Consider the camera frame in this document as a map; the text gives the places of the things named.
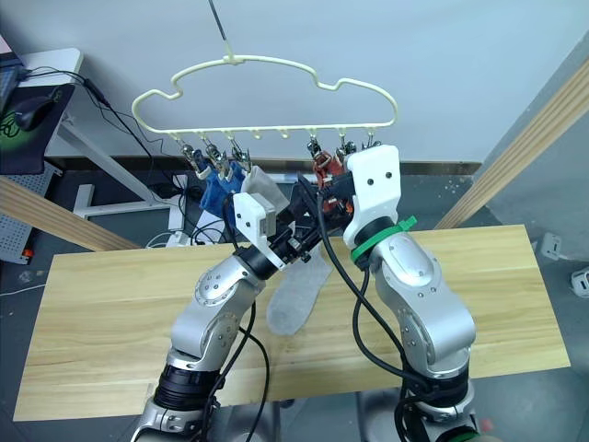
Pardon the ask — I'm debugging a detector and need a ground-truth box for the white floor socket box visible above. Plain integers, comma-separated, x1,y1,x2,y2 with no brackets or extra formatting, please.
539,231,571,262
570,268,589,297

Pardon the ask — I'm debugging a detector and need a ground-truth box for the black computer mouse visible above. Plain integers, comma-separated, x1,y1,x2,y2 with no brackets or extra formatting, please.
11,98,55,134

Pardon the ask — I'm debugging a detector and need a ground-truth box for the white power strip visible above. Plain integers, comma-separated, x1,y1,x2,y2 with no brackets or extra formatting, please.
145,228,195,250

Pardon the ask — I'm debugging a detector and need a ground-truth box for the white desk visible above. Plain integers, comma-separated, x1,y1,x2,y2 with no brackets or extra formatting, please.
20,47,186,218

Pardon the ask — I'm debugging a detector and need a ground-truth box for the blue sock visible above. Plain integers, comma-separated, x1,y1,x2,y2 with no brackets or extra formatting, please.
201,159,246,217

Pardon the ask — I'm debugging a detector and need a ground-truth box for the cream plastic clip hanger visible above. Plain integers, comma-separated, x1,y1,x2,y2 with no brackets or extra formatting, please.
133,41,399,142

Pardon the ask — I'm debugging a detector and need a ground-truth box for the black mouse pad green logo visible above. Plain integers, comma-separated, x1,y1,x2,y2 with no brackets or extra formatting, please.
0,82,77,176

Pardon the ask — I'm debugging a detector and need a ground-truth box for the green cable tie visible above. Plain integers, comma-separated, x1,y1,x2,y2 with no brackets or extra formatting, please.
349,215,419,262

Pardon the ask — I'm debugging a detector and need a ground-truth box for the long wooden beam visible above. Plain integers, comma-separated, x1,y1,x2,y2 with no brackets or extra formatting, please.
0,177,140,253
434,59,589,230

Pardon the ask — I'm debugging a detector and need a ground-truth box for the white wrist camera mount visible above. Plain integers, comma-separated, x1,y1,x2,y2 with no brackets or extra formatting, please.
342,144,402,252
232,192,287,271

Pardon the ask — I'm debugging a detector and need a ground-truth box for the black hanging rod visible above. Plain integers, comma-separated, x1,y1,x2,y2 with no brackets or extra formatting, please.
207,0,228,46

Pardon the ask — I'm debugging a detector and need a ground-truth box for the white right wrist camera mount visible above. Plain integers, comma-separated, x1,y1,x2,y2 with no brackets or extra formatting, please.
342,144,402,252

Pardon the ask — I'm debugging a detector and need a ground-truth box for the light grey sock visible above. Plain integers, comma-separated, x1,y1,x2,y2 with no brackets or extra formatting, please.
266,251,333,336
238,165,290,217

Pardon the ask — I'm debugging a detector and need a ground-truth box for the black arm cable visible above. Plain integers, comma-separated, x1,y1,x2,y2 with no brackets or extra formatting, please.
315,191,444,442
202,192,273,442

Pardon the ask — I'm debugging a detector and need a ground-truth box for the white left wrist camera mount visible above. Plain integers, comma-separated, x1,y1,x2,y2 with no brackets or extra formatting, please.
232,192,287,271

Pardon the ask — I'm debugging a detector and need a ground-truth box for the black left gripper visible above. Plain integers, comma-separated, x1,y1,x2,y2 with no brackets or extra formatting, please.
271,183,324,265

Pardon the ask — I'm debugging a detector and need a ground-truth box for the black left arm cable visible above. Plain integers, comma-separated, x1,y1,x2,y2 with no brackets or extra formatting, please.
202,192,273,442

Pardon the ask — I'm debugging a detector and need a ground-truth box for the laptop with pink screen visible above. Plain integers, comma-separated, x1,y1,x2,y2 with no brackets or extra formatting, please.
0,34,25,111

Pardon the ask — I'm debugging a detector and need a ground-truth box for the grey perforated metal panel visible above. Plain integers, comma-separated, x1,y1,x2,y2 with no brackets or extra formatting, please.
0,167,64,267

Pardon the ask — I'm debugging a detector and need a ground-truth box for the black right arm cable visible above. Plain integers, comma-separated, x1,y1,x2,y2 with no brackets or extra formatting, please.
315,191,444,442

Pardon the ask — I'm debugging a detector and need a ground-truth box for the black power cable with adapter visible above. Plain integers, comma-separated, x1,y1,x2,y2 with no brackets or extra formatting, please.
17,66,190,199

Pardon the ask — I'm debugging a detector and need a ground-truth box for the red patterned sock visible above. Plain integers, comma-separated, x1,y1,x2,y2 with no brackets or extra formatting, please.
310,149,356,218

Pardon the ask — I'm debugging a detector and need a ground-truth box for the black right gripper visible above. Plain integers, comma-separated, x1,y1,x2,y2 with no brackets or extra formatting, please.
296,171,355,207

